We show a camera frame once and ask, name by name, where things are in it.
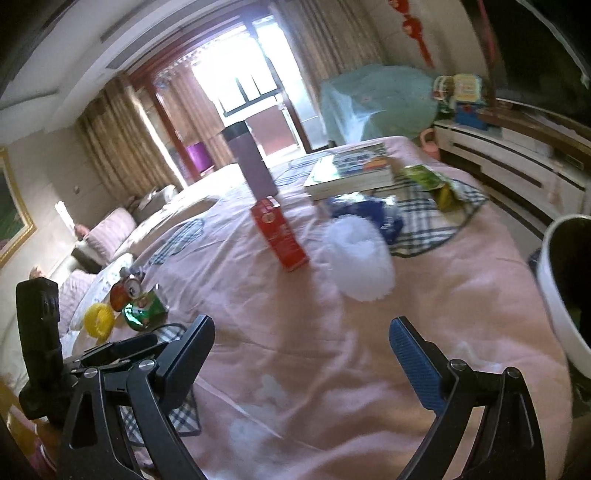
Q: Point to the blue white crumpled bag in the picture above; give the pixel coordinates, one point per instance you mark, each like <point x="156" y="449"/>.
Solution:
<point x="384" y="212"/>

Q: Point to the beige window curtain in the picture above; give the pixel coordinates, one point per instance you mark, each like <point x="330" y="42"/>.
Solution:
<point x="328" y="38"/>
<point x="123" y="146"/>

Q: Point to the plaid cloth mat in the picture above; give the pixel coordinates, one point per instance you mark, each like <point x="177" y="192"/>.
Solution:
<point x="425" y="226"/>

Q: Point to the green snack wrapper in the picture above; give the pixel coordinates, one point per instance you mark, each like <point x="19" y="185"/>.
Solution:
<point x="442" y="189"/>

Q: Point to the crushed red soda can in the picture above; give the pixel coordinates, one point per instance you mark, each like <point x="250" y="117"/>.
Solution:
<point x="125" y="291"/>

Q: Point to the purple thermos bottle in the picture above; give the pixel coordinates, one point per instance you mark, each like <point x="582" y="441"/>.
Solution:
<point x="244" y="149"/>

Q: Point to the stack of books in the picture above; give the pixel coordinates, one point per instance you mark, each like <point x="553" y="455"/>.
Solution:
<point x="355" y="170"/>

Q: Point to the black flat television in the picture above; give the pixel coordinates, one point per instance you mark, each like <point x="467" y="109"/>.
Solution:
<point x="541" y="53"/>

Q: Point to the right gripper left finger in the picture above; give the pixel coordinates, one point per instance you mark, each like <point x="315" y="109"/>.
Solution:
<point x="94" y="442"/>

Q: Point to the pink kettlebell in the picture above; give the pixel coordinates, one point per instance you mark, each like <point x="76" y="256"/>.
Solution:
<point x="429" y="143"/>

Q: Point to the pink bed sheet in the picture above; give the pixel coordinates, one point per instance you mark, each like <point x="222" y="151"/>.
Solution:
<point x="301" y="382"/>

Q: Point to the white foam fruit net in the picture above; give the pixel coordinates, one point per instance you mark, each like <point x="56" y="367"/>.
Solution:
<point x="359" y="259"/>

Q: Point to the person's left hand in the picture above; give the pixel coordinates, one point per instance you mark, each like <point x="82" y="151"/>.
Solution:
<point x="37" y="439"/>

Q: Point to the beige window curtain left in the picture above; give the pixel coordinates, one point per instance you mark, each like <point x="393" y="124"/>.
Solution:
<point x="123" y="146"/>

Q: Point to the red cardboard box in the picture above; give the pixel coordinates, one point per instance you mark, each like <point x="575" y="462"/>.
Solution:
<point x="273" y="225"/>

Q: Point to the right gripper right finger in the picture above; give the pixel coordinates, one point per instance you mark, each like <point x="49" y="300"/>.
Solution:
<point x="508" y="443"/>

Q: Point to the white round trash bin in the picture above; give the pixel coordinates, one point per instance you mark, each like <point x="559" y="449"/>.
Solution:
<point x="563" y="275"/>

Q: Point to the white TV cabinet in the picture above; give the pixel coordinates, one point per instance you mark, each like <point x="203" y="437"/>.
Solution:
<point x="551" y="185"/>

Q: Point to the framed wall picture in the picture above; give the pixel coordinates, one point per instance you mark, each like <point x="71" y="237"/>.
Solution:
<point x="17" y="225"/>

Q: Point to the beige window curtain right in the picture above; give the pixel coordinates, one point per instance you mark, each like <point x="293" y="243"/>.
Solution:
<point x="328" y="38"/>

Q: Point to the crushed green soda can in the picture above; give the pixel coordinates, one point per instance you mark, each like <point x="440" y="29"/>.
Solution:
<point x="146" y="310"/>

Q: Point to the red chinese knot decoration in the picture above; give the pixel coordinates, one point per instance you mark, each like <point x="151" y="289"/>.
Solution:
<point x="413" y="28"/>

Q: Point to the pink striped sofa cushion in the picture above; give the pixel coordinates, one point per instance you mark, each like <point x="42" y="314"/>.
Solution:
<point x="110" y="233"/>

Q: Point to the yellow plastic ring toy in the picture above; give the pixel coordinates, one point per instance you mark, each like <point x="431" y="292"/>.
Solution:
<point x="99" y="320"/>

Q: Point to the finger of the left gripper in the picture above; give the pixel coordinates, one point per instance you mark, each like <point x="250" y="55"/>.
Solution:
<point x="114" y="351"/>

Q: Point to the colourful toy stack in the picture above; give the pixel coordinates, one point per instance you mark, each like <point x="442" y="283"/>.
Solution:
<point x="461" y="97"/>

